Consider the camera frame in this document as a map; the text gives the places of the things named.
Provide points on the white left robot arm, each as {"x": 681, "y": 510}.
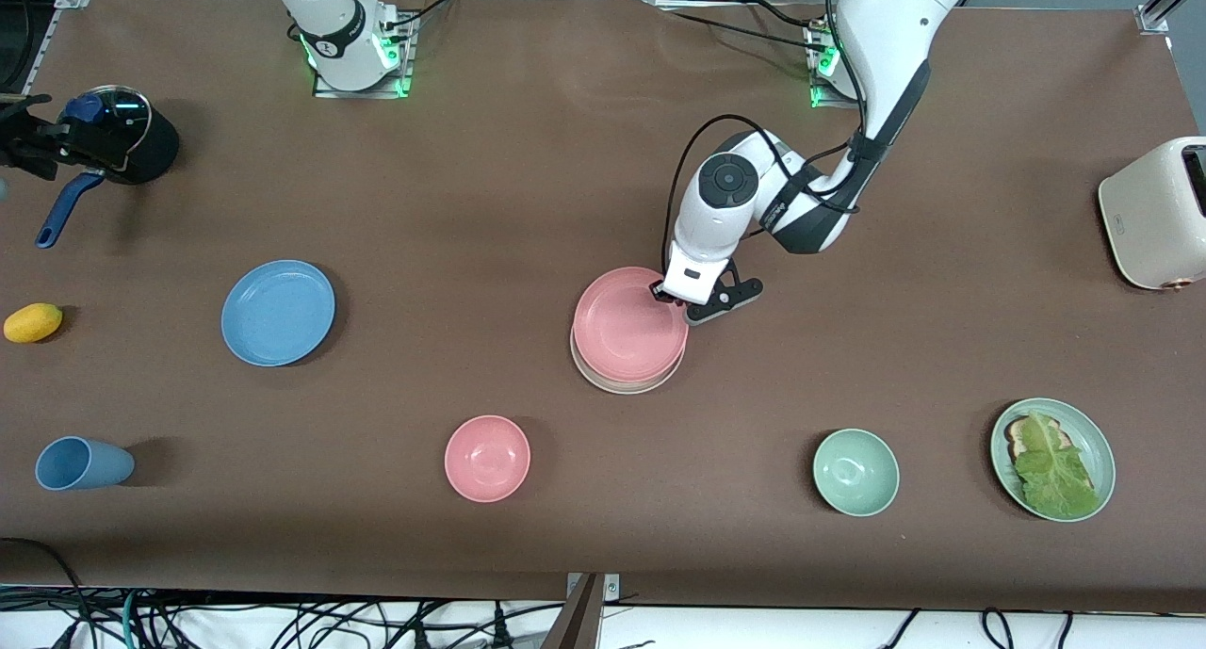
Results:
{"x": 895, "y": 27}

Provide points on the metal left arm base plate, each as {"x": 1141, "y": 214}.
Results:
{"x": 824, "y": 101}

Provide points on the pink shallow bowl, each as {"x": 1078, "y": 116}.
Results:
{"x": 627, "y": 329}

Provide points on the toasted bread slice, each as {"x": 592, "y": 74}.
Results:
{"x": 1016, "y": 432}

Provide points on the blue shallow bowl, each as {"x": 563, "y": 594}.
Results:
{"x": 278, "y": 313}

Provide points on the green plate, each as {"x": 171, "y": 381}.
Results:
{"x": 1098, "y": 442}

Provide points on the small deep green bowl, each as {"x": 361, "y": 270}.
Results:
{"x": 855, "y": 472}

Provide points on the yellow mango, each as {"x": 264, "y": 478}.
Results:
{"x": 33, "y": 322}

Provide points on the cream toaster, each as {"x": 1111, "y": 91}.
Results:
{"x": 1149, "y": 225}

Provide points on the blue plastic cup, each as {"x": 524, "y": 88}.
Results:
{"x": 85, "y": 463}

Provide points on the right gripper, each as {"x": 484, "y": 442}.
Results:
{"x": 36, "y": 146}

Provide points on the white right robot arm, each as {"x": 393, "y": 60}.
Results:
{"x": 330, "y": 27}

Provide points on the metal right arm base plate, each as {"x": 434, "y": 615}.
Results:
{"x": 405, "y": 74}

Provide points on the glass lid blue knob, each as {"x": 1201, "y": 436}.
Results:
{"x": 127, "y": 110}

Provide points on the brown table cover cloth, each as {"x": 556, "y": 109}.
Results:
{"x": 603, "y": 536}

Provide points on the beige shallow bowl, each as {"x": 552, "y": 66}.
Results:
{"x": 627, "y": 388}

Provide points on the small deep pink bowl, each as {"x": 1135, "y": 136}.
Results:
{"x": 487, "y": 459}

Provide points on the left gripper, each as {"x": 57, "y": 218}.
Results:
{"x": 662, "y": 295}

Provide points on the green lettuce leaf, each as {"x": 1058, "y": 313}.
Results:
{"x": 1055, "y": 470}

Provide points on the brown slanted bar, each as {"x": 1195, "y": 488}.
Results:
{"x": 575, "y": 625}

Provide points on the silver table edge bracket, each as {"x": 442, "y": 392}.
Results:
{"x": 612, "y": 585}

